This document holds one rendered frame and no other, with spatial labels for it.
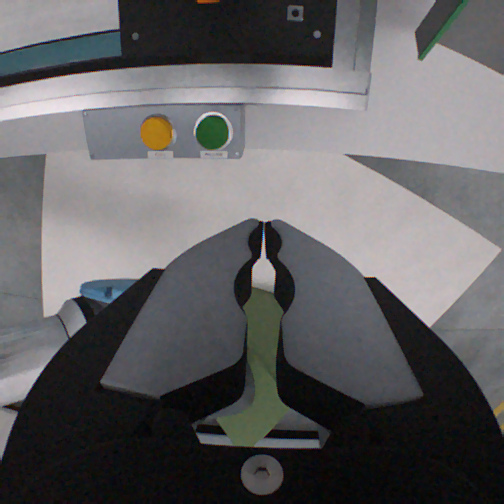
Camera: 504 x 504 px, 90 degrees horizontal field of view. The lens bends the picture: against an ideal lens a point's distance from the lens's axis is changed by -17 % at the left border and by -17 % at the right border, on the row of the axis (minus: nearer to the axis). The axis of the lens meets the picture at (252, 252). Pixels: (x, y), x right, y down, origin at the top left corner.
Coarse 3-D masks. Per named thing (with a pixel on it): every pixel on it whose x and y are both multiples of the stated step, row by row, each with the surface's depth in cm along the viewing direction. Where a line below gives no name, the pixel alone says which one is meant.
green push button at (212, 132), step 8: (208, 120) 34; (216, 120) 34; (200, 128) 34; (208, 128) 34; (216, 128) 34; (224, 128) 34; (200, 136) 35; (208, 136) 35; (216, 136) 35; (224, 136) 35; (200, 144) 35; (208, 144) 35; (216, 144) 35
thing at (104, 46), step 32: (0, 0) 29; (32, 0) 29; (64, 0) 30; (96, 0) 30; (0, 32) 31; (32, 32) 32; (64, 32) 32; (0, 64) 31; (32, 64) 31; (64, 64) 34
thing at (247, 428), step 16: (256, 288) 61; (256, 304) 57; (272, 304) 59; (256, 320) 54; (272, 320) 55; (256, 336) 50; (272, 336) 52; (256, 352) 48; (272, 352) 49; (256, 368) 47; (272, 368) 46; (256, 384) 47; (272, 384) 45; (256, 400) 48; (272, 400) 45; (224, 416) 56; (240, 416) 52; (256, 416) 49; (272, 416) 46; (240, 432) 53; (256, 432) 49
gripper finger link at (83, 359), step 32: (128, 288) 8; (96, 320) 7; (128, 320) 7; (64, 352) 6; (96, 352) 6; (64, 384) 5; (96, 384) 5; (32, 416) 4; (64, 416) 5; (96, 416) 5; (128, 416) 5; (32, 448) 4; (64, 448) 4; (0, 480) 3
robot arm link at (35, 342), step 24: (96, 288) 34; (120, 288) 35; (72, 312) 32; (96, 312) 33; (0, 336) 26; (24, 336) 28; (48, 336) 29; (0, 360) 25; (24, 360) 27; (48, 360) 28; (0, 384) 24; (24, 384) 26
